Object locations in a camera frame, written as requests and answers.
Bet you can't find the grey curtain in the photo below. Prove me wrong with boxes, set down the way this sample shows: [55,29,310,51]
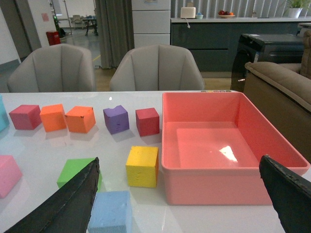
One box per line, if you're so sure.
[95,0,134,69]

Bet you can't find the dark red foam block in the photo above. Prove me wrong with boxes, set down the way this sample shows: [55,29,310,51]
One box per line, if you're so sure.
[136,108,160,137]

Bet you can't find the yellow foam block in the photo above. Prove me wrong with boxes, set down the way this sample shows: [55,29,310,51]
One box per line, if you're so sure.
[125,146,159,188]

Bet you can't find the cyan foam block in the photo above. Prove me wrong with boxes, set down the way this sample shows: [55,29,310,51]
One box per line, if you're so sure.
[0,96,10,132]

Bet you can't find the teal small bowl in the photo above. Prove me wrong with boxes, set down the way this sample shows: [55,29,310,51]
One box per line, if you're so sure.
[195,12,203,19]

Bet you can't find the orange foam block right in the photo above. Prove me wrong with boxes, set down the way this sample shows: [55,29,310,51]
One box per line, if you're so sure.
[65,106,96,133]

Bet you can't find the white refrigerator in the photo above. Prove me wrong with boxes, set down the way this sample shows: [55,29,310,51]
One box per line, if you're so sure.
[132,0,171,48]

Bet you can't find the grey chair right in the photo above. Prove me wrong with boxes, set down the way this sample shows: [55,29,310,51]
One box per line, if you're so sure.
[109,44,205,91]

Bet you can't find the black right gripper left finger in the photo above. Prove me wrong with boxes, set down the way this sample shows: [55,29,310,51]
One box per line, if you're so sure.
[6,157,100,233]

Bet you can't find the pink plastic bin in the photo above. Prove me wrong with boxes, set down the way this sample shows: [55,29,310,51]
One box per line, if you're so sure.
[161,91,310,205]

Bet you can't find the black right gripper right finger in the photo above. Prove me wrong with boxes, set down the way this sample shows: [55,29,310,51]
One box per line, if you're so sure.
[259,155,311,233]

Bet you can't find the pink foam block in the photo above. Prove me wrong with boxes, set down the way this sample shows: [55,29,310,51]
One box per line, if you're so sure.
[0,155,22,199]

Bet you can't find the red fire extinguisher box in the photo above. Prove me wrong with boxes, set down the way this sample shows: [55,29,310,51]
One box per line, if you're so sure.
[46,31,61,46]

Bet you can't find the green foam block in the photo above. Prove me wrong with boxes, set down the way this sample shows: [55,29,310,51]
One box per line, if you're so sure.
[57,157,102,193]

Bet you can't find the white toaster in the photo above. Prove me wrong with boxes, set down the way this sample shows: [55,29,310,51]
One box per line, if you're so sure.
[180,7,196,18]

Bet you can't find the dark grey counter cabinet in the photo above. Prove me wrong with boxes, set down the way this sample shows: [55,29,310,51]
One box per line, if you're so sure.
[171,17,311,72]

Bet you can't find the potted plant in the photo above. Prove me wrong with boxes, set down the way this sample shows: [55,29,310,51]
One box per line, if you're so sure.
[281,0,311,18]

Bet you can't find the black appliance box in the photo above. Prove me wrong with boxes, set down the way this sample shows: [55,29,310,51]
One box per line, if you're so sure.
[230,34,304,92]

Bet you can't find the light blue foam block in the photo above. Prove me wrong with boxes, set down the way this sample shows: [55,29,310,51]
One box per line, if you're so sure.
[87,191,132,233]

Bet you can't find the fruit plate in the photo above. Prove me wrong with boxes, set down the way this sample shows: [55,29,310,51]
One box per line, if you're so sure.
[218,10,235,18]

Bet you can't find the grey chair left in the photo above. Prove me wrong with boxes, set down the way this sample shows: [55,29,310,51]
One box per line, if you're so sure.
[7,44,96,93]

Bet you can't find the grey chair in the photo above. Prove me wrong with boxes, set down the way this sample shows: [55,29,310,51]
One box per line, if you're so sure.
[7,44,96,93]
[109,44,205,91]

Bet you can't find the orange foam block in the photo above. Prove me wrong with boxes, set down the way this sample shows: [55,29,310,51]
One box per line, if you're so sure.
[65,106,96,133]
[40,104,67,132]

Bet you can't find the brown sofa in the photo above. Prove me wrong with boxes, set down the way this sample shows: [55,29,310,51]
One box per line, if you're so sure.
[243,30,311,161]

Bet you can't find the orange foam block left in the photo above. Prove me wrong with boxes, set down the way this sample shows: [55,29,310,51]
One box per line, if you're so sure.
[40,104,67,132]

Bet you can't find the purple foam block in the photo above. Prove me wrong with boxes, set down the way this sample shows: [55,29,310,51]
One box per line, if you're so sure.
[103,105,129,134]

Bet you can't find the magenta foam block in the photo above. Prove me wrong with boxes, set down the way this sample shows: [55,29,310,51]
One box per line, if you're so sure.
[9,104,42,130]

